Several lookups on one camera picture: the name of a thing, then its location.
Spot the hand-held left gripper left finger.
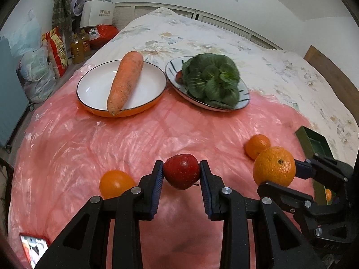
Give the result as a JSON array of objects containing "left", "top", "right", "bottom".
[{"left": 35, "top": 160, "right": 164, "bottom": 269}]

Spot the wooden headboard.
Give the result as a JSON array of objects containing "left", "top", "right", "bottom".
[{"left": 303, "top": 45, "right": 359, "bottom": 113}]

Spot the patterned white plate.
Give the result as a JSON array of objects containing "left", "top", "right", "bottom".
[{"left": 165, "top": 56, "right": 251, "bottom": 112}]

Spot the purple fan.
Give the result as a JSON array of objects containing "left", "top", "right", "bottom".
[{"left": 70, "top": 0, "right": 85, "bottom": 16}]

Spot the smartphone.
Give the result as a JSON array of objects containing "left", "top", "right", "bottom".
[{"left": 20, "top": 233, "right": 49, "bottom": 268}]

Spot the red plastic bag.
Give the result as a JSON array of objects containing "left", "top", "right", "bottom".
[{"left": 89, "top": 24, "right": 120, "bottom": 50}]

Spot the white paper bag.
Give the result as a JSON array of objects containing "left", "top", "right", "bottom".
[{"left": 79, "top": 0, "right": 115, "bottom": 28}]

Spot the plaid scarf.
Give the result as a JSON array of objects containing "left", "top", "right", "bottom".
[{"left": 52, "top": 0, "right": 74, "bottom": 31}]

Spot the orange rice bag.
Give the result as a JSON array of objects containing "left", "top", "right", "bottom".
[{"left": 42, "top": 26, "right": 70, "bottom": 79}]

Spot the light blue plastic bag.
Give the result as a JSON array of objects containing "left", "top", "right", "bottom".
[{"left": 0, "top": 8, "right": 42, "bottom": 59}]

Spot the orange rimmed white plate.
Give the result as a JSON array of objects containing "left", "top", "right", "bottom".
[{"left": 76, "top": 60, "right": 167, "bottom": 118}]

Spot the blue suitcase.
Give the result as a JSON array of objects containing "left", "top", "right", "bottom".
[{"left": 0, "top": 38, "right": 30, "bottom": 149}]

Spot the green leafy vegetable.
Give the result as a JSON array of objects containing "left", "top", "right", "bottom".
[{"left": 182, "top": 53, "right": 241, "bottom": 107}]

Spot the green tray box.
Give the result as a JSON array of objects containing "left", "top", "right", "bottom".
[{"left": 295, "top": 127, "right": 334, "bottom": 205}]

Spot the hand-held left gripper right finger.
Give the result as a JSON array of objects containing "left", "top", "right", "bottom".
[{"left": 199, "top": 160, "right": 327, "bottom": 269}]

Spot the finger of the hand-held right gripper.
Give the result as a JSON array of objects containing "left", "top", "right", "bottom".
[
  {"left": 294, "top": 154, "right": 354, "bottom": 199},
  {"left": 257, "top": 182, "right": 314, "bottom": 213}
]

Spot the carrot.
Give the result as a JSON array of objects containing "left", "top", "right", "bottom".
[{"left": 107, "top": 51, "right": 144, "bottom": 117}]

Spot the pink plastic sheet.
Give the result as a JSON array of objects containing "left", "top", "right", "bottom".
[{"left": 7, "top": 62, "right": 320, "bottom": 269}]

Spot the white slatted radiator cover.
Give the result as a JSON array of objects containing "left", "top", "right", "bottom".
[{"left": 112, "top": 1, "right": 284, "bottom": 51}]

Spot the cooking oil bottle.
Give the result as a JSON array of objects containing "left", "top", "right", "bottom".
[
  {"left": 79, "top": 29, "right": 92, "bottom": 58},
  {"left": 70, "top": 34, "right": 85, "bottom": 64}
]

